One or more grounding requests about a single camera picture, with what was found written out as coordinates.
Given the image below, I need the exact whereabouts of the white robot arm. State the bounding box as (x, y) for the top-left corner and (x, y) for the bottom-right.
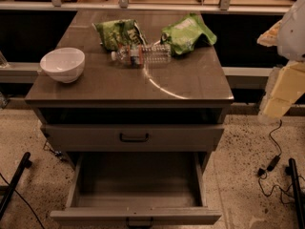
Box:
(257, 0), (305, 124)

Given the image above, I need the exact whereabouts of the clear plastic water bottle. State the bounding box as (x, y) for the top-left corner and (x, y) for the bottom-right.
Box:
(111, 44), (172, 68)

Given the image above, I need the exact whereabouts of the black stand leg left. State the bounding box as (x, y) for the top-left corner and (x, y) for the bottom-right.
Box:
(0, 152), (31, 220)

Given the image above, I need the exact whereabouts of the green chip bag right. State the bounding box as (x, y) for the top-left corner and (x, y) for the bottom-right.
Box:
(160, 13), (217, 55)

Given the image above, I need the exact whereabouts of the grey top drawer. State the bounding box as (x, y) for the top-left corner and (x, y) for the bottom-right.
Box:
(41, 124), (224, 152)

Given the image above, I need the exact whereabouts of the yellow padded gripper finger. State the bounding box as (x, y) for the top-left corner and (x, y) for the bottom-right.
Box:
(258, 61), (305, 122)

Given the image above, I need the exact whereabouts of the black stand leg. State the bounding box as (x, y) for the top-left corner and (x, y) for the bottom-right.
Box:
(285, 158), (305, 229)
(0, 152), (31, 220)

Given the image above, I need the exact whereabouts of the white ceramic bowl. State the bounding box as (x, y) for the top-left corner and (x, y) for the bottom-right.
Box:
(40, 48), (85, 83)

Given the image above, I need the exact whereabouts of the black cable left floor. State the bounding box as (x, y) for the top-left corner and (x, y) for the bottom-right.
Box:
(0, 172), (46, 229)

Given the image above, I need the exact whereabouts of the black stand leg right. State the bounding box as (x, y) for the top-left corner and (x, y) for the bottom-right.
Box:
(285, 158), (305, 229)

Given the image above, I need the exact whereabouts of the grey drawer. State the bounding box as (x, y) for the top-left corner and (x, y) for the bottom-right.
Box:
(51, 152), (221, 229)
(41, 124), (224, 152)

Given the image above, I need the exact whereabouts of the green chip bag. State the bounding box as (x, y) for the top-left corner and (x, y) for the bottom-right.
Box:
(92, 19), (148, 51)
(160, 13), (217, 55)

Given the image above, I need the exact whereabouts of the metal railing frame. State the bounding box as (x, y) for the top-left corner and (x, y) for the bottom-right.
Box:
(0, 0), (305, 16)

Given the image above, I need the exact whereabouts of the green chip bag left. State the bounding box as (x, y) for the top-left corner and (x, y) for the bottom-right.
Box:
(92, 19), (148, 51)

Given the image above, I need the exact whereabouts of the grey drawer cabinet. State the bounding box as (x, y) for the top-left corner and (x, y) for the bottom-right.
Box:
(24, 9), (235, 155)

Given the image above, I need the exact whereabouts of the black power cable with adapter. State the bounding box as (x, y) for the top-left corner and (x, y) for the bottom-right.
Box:
(256, 119), (298, 205)

